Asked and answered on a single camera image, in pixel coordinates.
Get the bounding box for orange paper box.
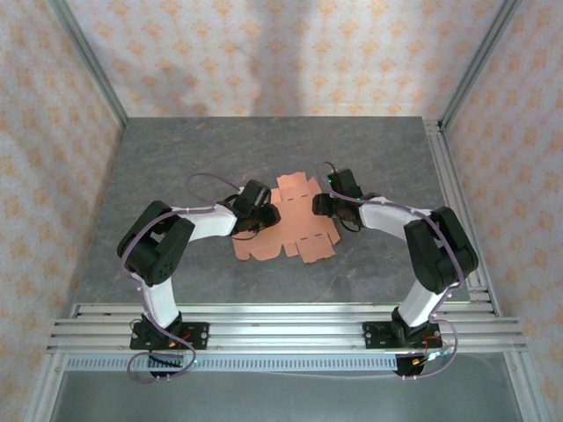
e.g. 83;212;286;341
231;173;340;265

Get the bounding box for aluminium mounting rails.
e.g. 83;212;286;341
46;302;529;355

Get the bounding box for grey metal panel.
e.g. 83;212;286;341
48;368;527;422

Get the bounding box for aluminium side rail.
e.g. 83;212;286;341
424;118;501;317

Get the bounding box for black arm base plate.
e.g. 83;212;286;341
362;320;442;351
129;322;210;352

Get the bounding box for grey slotted cable duct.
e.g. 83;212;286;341
65;354;399;373

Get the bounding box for black cable bracket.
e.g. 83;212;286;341
394;353;430;382
148;354;185;380

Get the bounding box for aluminium corner post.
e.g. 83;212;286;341
46;0;129;131
439;0;524;128

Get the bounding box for aluminium frame leg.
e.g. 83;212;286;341
24;351;67;422
501;351;551;422

